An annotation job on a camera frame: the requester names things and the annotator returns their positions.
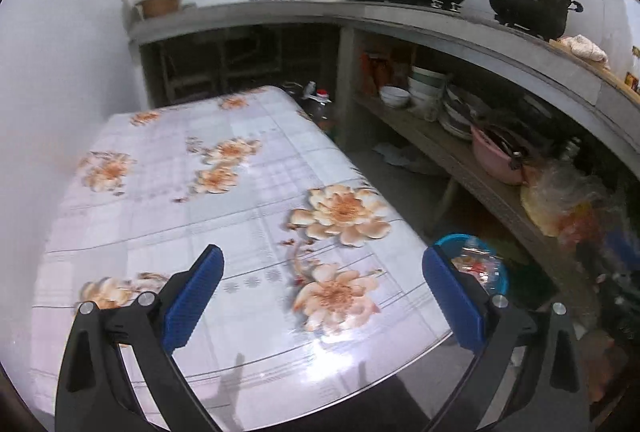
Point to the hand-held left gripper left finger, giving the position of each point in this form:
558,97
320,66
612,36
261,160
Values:
195,297

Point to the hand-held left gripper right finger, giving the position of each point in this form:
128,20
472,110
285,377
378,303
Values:
452,299

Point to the blue trash bin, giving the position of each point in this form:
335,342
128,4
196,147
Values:
502,283

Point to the floral plastic tablecloth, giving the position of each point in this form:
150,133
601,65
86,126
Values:
200,222

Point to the yellow plastic bag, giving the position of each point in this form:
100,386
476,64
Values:
545,207

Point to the pink plastic basin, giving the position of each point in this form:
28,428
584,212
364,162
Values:
492,159

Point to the crumpled white plastic bag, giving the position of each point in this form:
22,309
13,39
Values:
407,158

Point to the stack of plates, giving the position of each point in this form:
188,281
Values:
462,117

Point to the stack of white bowls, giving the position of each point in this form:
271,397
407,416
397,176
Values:
427,92

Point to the white bowl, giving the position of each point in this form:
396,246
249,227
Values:
395,97

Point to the dark bottle with red cap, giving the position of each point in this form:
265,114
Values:
322,109

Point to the red seasoning packets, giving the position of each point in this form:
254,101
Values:
382,72

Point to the concrete kitchen counter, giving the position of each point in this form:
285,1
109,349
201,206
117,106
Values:
450,32

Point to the cream cloth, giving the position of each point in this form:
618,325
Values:
582,48

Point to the brass basin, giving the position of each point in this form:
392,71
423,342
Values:
160,4

